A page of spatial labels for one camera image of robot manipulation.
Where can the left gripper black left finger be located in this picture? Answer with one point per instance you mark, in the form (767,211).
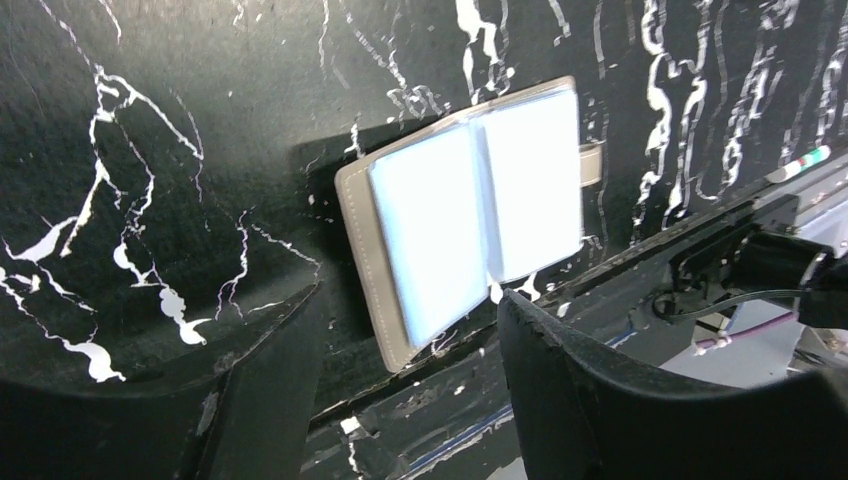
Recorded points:
(237,409)

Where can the grey card holder wallet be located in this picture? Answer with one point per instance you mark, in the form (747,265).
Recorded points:
(440,219)

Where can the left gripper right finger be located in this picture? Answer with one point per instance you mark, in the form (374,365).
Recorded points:
(584,410)

